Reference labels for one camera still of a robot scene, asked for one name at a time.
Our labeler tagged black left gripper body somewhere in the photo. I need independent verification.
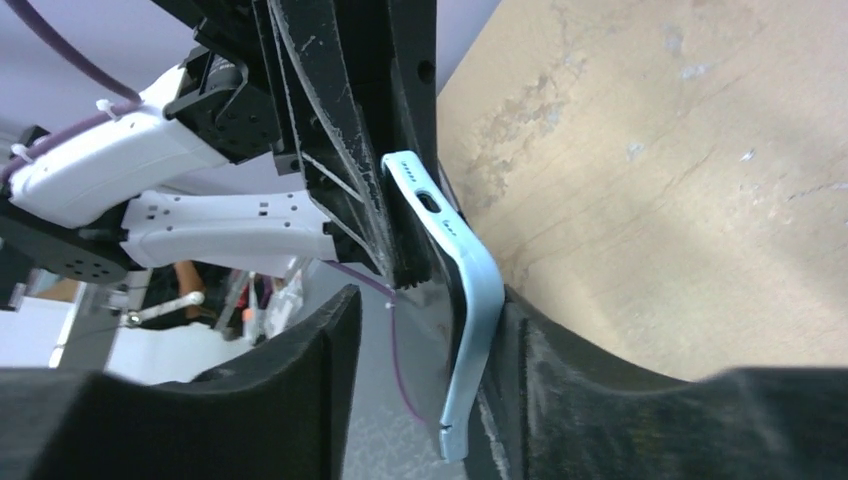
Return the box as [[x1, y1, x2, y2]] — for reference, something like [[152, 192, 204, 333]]
[[156, 0, 299, 175]]

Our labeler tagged light blue phone case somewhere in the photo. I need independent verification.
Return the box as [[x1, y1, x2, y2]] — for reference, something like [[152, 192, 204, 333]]
[[382, 150, 505, 463]]

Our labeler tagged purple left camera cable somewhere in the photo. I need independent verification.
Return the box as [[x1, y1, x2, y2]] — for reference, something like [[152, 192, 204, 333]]
[[0, 0, 144, 183]]

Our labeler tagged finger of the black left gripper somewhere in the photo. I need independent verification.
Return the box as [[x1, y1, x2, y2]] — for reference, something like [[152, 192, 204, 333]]
[[268, 1, 438, 288]]

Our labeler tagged black phone with white sticker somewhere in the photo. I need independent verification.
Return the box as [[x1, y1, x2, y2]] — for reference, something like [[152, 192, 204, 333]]
[[395, 257, 454, 428]]

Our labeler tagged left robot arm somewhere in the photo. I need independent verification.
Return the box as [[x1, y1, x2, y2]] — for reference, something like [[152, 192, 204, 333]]
[[1, 1, 438, 288]]

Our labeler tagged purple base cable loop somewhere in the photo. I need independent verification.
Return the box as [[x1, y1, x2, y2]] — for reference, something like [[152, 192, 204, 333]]
[[324, 259, 429, 425]]

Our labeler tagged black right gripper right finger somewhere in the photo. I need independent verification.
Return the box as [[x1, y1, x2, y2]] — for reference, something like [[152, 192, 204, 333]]
[[476, 290, 847, 479]]

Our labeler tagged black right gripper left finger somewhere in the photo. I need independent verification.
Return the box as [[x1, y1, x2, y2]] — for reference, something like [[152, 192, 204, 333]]
[[1, 285, 362, 479]]

